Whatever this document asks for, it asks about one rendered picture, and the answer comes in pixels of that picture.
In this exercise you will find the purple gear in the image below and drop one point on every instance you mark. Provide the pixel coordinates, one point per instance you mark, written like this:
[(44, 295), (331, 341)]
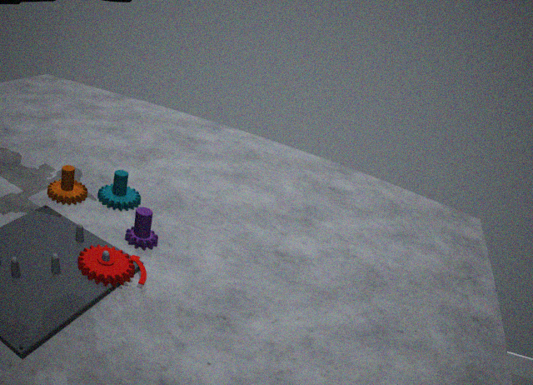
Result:
[(141, 234)]

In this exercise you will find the red gear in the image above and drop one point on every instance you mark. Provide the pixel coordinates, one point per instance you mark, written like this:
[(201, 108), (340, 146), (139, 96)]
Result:
[(119, 269)]

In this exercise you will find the teal gear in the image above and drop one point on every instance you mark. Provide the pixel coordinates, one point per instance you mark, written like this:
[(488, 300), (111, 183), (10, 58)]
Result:
[(118, 195)]

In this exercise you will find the red curved arrow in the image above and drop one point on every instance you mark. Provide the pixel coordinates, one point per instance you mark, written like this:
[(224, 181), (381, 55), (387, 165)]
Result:
[(142, 268)]

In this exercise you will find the orange gear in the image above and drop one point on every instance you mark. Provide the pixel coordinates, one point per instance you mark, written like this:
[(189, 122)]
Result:
[(66, 190)]

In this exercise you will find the grey board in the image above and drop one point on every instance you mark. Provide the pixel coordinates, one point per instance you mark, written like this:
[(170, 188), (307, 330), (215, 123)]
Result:
[(41, 288)]

